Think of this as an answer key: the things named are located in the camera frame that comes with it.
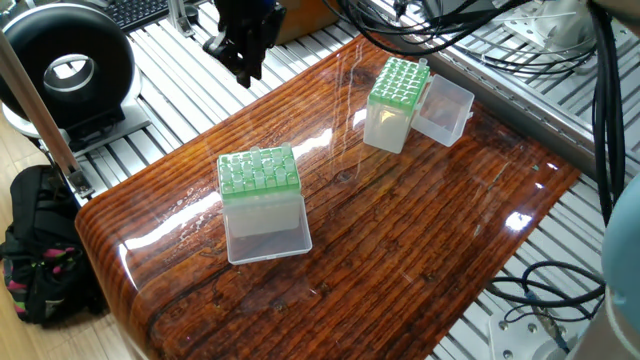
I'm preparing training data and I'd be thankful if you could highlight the black keyboard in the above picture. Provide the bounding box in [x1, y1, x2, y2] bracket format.
[100, 0, 171, 29]

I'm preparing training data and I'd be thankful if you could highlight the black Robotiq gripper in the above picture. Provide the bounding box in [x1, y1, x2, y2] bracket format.
[203, 0, 286, 89]

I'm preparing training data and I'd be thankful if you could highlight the black round ring device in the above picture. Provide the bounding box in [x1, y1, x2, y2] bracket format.
[0, 5, 141, 151]

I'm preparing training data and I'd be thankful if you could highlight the black loose cable with plug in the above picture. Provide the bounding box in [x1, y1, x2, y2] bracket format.
[490, 258, 611, 346]

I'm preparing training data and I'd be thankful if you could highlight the black backpack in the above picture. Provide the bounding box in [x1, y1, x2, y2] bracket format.
[0, 165, 106, 326]

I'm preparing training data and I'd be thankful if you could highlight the brown wooden pole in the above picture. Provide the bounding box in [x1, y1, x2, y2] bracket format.
[0, 35, 91, 196]

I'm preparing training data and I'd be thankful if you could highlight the clear pipette box green rack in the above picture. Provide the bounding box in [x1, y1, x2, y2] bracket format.
[218, 146, 313, 265]
[362, 57, 476, 154]

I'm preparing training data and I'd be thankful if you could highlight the white perforated base plate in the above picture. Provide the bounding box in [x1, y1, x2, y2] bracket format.
[488, 305, 601, 360]

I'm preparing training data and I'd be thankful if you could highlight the cardboard box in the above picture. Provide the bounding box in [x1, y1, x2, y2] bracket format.
[275, 0, 346, 46]

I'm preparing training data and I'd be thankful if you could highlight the black gripper cable bundle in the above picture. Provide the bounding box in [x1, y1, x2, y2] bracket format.
[330, 0, 640, 226]

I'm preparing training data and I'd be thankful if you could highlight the silver metal bracket post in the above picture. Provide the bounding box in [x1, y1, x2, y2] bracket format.
[168, 0, 201, 39]

